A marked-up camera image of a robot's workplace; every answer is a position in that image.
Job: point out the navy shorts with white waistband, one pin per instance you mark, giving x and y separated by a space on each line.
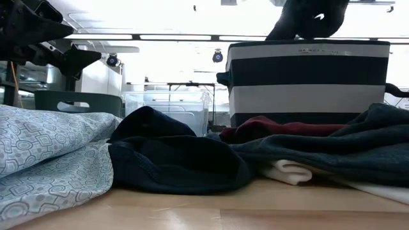
172 159

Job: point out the maroon cloth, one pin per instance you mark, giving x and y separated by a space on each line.
271 127

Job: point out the round black ceiling camera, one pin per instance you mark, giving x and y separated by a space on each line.
217 57
112 60

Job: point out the dark metal rack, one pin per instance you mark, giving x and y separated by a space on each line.
9 86

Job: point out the light blue patterned cloth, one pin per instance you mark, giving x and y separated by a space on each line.
48 150

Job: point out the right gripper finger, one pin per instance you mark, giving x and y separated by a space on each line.
300 19

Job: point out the navy white striped fabric basket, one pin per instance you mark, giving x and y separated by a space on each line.
306 70

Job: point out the long ceiling light rail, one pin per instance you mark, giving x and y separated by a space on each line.
175 37

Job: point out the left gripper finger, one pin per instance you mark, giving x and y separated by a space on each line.
76 60
48 33

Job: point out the dark teal cloth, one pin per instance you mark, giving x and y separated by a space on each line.
351 150

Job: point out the clear plastic bin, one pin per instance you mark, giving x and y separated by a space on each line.
179 111

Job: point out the black background table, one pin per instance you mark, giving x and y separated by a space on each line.
191 84

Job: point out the teal plastic basket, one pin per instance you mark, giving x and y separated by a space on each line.
96 102

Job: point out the white cloth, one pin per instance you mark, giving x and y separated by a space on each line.
290 172

